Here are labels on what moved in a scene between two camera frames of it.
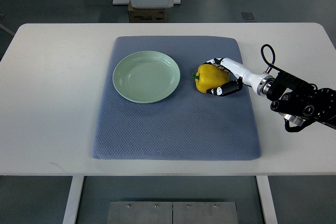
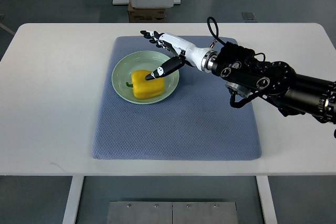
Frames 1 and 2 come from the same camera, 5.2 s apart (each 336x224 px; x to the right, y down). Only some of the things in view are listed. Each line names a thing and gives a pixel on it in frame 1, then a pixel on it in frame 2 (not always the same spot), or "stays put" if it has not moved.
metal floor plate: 172,212 stays put
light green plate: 146,76 stays put
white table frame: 72,208 stays put
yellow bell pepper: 209,76 → 143,88
